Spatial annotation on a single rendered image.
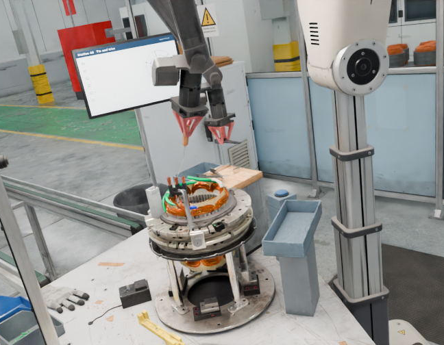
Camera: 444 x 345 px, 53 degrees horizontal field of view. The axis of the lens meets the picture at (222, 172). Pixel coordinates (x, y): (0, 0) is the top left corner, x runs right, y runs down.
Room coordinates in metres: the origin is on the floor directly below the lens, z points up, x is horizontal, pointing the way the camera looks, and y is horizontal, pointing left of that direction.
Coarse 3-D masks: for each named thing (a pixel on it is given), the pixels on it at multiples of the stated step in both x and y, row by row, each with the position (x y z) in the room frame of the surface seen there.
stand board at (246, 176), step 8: (232, 168) 1.60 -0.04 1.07; (240, 168) 1.58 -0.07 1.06; (232, 176) 1.52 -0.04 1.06; (240, 176) 1.51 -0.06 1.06; (248, 176) 1.49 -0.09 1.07; (256, 176) 1.50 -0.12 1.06; (224, 184) 1.45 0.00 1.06; (232, 184) 1.44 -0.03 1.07; (240, 184) 1.44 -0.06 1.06; (248, 184) 1.47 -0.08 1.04
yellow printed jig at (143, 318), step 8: (144, 312) 1.15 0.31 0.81; (144, 320) 1.14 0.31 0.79; (152, 328) 1.11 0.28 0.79; (160, 328) 1.10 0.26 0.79; (160, 336) 1.07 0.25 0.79; (168, 336) 1.06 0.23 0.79; (176, 336) 1.03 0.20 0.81; (168, 344) 1.02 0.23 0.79; (176, 344) 1.00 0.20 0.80; (184, 344) 1.00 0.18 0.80
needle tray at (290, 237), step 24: (288, 216) 1.21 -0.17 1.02; (312, 216) 1.10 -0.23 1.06; (264, 240) 1.02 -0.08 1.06; (288, 240) 1.07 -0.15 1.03; (312, 240) 1.12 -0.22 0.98; (288, 264) 1.07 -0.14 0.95; (312, 264) 1.09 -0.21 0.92; (288, 288) 1.07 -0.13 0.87; (312, 288) 1.07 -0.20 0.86; (288, 312) 1.07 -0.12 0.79; (312, 312) 1.05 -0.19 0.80
